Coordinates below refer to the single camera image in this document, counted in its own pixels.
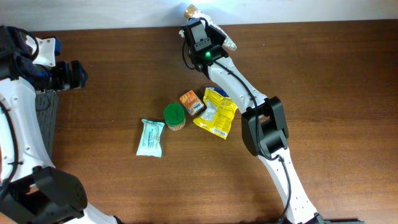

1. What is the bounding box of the teal wipes packet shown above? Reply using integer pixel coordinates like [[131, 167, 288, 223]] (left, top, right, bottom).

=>
[[136, 119, 165, 158]]

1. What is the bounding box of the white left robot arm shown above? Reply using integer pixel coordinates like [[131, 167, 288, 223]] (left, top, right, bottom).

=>
[[1, 26, 119, 224]]

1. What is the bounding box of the green lid jar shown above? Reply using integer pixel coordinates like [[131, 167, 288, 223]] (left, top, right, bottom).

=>
[[164, 103, 186, 131]]

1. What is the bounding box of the white tube with cork cap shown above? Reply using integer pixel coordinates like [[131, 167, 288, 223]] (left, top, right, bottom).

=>
[[184, 4, 237, 51]]

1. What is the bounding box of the orange small carton box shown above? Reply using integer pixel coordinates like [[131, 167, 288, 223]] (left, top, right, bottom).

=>
[[180, 90, 205, 116]]

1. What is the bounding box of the yellow snack bag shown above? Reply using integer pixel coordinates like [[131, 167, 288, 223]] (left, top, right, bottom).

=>
[[193, 87, 238, 139]]

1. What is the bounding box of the dark grey plastic basket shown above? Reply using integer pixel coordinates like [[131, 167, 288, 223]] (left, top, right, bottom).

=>
[[35, 91, 58, 158]]

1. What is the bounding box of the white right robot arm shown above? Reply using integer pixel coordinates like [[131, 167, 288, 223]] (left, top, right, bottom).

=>
[[181, 17, 324, 223]]

